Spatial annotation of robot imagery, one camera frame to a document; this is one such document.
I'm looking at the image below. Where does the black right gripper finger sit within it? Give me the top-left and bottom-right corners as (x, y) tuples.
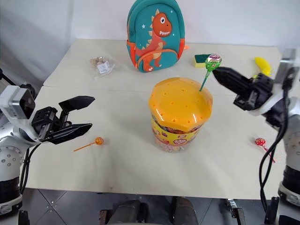
(216, 66), (253, 83)
(211, 68), (252, 96)

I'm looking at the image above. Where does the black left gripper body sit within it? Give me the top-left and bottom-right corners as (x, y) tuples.
(31, 106), (73, 142)

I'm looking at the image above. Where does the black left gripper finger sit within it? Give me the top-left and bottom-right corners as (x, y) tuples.
(58, 95), (96, 123)
(47, 123), (93, 145)

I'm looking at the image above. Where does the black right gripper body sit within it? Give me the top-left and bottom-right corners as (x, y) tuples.
(233, 73), (275, 112)

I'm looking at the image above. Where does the green lollipop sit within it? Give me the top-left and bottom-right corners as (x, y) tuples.
(199, 53), (223, 92)

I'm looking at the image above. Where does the orange perforated jar lid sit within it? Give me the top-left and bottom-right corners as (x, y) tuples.
(148, 77), (214, 132)

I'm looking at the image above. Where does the clear lollipop jar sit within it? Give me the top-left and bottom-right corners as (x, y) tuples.
(151, 116), (205, 153)

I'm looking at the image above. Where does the yellow toy banana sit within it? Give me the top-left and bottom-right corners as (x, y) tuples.
(254, 56), (274, 76)

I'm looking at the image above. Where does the orange wrapped lollipop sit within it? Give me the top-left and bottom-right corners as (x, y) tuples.
(73, 136), (105, 152)

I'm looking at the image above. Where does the yellow green sponge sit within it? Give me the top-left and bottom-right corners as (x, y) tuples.
(194, 53), (215, 69)

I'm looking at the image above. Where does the clear snack bag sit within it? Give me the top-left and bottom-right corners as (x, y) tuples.
(89, 55), (116, 80)

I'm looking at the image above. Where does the red wrapped lollipop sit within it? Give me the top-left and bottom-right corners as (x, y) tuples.
(255, 137), (276, 163)

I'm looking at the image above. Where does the teal dinosaur backpack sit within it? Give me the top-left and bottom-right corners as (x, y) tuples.
(126, 0), (189, 74)

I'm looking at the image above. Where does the dark rounded shape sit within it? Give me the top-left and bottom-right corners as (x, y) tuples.
(109, 199), (148, 225)
(172, 196), (199, 225)

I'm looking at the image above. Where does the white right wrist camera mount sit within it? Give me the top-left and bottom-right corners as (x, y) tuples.
(252, 48), (296, 117)

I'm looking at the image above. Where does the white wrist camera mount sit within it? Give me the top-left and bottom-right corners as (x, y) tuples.
(0, 83), (40, 143)
(252, 48), (296, 117)

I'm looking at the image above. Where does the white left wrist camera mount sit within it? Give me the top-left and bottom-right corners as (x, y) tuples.
(0, 83), (40, 143)

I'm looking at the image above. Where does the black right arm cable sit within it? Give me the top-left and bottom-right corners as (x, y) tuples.
(258, 67), (295, 211)

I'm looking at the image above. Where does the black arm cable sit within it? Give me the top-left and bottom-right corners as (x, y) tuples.
(258, 67), (295, 211)
(19, 142), (42, 195)

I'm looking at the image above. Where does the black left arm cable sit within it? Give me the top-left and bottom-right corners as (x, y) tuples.
(19, 142), (42, 195)

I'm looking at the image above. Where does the metal table leg bracket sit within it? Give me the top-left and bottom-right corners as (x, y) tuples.
(225, 198), (246, 225)

